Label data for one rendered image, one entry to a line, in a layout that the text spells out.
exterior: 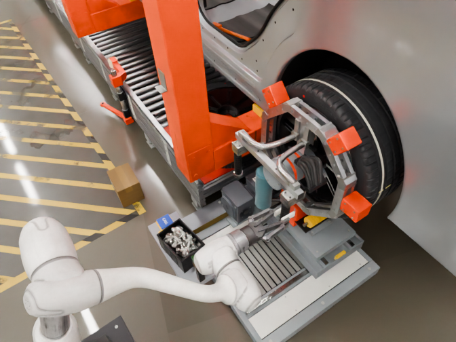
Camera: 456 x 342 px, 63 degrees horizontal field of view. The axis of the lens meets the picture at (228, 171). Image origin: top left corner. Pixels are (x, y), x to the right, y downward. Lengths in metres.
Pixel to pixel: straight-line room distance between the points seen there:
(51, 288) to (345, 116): 1.12
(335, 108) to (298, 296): 1.12
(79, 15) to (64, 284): 2.67
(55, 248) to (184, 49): 0.87
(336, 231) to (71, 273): 1.54
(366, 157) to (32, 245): 1.15
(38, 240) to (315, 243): 1.48
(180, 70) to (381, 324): 1.68
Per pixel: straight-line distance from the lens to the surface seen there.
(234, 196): 2.11
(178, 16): 1.49
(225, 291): 1.30
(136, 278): 1.21
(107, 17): 3.56
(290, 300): 2.18
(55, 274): 1.13
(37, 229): 1.23
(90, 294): 1.14
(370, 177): 1.52
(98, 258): 2.54
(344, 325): 2.27
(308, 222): 1.89
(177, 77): 1.60
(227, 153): 2.05
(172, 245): 1.80
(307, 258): 2.22
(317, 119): 1.52
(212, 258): 1.37
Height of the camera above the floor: 2.08
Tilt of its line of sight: 49 degrees down
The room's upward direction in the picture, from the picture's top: 3 degrees counter-clockwise
